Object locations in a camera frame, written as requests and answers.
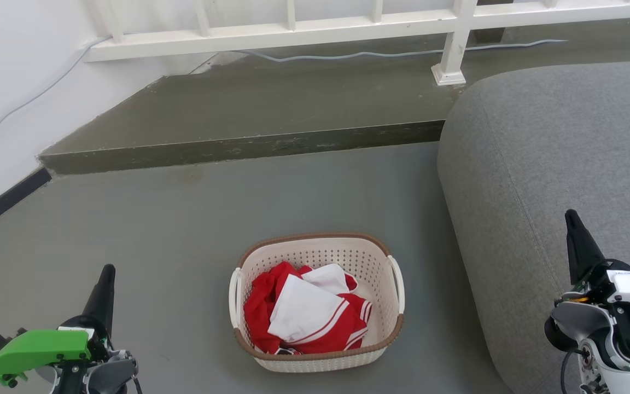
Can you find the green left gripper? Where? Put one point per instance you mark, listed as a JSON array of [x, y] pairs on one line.
[[36, 347]]

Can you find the red garment with white stripes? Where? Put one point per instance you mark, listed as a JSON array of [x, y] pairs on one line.
[[257, 306]]

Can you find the white perforated plastic laundry basket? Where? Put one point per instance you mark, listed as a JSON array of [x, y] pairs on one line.
[[318, 253]]

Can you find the grey fabric sofa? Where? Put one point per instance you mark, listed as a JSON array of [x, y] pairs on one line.
[[544, 142]]

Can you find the white wooden railing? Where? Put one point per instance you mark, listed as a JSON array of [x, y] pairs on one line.
[[271, 33]]

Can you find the black wall baseboard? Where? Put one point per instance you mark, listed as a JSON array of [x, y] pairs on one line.
[[3, 202]]

